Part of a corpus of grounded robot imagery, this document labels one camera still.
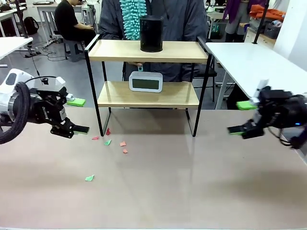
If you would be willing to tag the large white table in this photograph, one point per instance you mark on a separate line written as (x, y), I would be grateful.
(251, 62)

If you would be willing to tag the seated person black shirt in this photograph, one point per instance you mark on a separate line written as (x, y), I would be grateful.
(66, 21)

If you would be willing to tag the green box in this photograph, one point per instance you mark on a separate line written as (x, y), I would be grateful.
(214, 28)

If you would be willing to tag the black frame wooden shelf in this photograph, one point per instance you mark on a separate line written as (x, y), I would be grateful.
(148, 49)

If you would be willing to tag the standing person dark jacket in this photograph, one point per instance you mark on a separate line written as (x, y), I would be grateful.
(182, 21)

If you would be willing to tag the black cylinder container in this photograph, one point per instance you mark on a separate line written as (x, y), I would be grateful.
(151, 33)

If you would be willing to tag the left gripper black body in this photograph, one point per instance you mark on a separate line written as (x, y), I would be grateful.
(45, 110)

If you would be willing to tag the grey stool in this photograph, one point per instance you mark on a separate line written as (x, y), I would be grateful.
(73, 49)

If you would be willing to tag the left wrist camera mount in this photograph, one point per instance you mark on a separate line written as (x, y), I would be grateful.
(51, 83)

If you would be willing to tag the white desk with monitor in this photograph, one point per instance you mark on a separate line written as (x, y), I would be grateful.
(60, 9)

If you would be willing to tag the teal microfiber duster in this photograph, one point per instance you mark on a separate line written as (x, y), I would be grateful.
(130, 19)

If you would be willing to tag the green paper scrap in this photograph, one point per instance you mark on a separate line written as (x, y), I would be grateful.
(89, 177)
(107, 142)

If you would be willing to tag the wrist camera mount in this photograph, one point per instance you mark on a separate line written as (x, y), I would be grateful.
(261, 86)
(51, 83)

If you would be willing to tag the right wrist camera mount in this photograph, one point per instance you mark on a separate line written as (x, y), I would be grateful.
(261, 86)

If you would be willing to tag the black backpack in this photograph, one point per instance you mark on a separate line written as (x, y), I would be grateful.
(31, 25)

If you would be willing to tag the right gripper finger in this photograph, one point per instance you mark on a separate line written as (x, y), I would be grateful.
(245, 105)
(242, 130)

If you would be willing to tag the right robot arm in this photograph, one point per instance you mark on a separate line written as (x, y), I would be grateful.
(303, 112)

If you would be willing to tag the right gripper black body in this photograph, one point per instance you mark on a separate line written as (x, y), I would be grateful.
(278, 110)

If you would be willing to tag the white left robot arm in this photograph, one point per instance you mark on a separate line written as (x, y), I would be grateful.
(10, 95)

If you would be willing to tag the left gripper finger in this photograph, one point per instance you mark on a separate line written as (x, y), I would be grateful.
(69, 129)
(76, 102)

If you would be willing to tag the black pole stand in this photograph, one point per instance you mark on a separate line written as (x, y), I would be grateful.
(260, 21)

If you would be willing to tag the red paper scrap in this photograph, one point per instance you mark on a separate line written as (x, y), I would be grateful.
(108, 131)

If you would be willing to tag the pink paper scrap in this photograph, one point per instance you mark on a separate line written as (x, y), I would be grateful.
(95, 138)

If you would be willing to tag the white digital clock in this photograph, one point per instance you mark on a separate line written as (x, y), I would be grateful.
(145, 82)

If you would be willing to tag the white power strip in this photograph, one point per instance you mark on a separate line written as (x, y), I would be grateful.
(45, 45)

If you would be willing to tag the orange cloth pile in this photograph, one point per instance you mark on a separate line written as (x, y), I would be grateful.
(268, 13)

